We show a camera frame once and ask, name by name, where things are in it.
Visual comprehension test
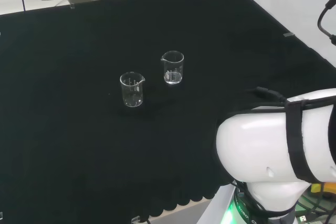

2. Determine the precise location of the clear glass beaker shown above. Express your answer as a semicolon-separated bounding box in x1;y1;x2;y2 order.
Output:
160;50;184;85
120;71;146;108

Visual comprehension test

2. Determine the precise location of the black bench cloth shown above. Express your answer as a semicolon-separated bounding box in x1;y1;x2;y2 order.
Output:
0;0;336;224

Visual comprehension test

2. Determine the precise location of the yellow stop button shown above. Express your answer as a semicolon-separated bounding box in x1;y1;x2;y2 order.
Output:
311;182;336;196

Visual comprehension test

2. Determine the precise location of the black cable with plug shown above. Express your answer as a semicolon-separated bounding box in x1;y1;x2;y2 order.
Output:
317;0;336;47

